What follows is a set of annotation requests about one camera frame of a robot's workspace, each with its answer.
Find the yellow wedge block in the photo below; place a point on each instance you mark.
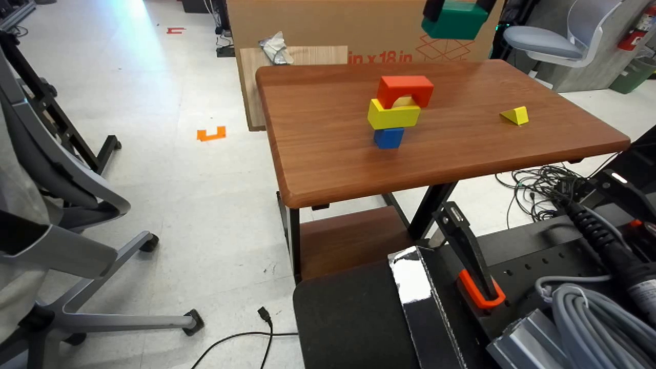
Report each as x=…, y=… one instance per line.
x=516, y=114

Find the red fire extinguisher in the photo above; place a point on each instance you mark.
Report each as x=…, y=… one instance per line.
x=637, y=33

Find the black power strip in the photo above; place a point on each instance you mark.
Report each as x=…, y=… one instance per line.
x=545, y=262

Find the blue cube block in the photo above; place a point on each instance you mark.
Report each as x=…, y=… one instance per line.
x=387, y=140

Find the black office chair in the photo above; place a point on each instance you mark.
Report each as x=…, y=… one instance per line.
x=74, y=253

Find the black metal table frame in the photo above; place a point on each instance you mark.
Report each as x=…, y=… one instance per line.
x=293, y=237

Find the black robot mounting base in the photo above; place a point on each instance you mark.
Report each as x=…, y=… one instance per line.
x=355, y=320

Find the large printed cardboard box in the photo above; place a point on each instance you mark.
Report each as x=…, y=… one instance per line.
x=329, y=23

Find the wooden lower shelf board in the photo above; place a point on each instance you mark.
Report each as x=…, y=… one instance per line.
x=349, y=237

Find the orange floor marker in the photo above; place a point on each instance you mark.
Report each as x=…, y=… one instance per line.
x=202, y=135

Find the white crumpled plastic bag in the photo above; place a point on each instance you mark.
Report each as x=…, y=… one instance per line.
x=276, y=50

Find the grey plastic wrapped part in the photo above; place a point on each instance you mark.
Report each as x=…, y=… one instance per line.
x=525, y=341

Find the yellow rectangular block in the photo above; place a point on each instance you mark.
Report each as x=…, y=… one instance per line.
x=390, y=114

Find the green arch block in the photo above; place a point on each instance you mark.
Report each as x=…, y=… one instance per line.
x=454, y=23

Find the orange arch block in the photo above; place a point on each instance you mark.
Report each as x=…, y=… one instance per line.
x=406, y=86

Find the black background equipment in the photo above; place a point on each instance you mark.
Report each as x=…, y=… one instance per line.
x=224, y=44

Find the black tripod stand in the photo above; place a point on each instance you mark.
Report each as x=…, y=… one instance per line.
x=64, y=130

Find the teal green bin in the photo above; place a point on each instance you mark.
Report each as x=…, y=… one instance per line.
x=631, y=78

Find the light grey swivel chair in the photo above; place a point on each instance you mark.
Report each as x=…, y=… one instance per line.
x=545, y=42

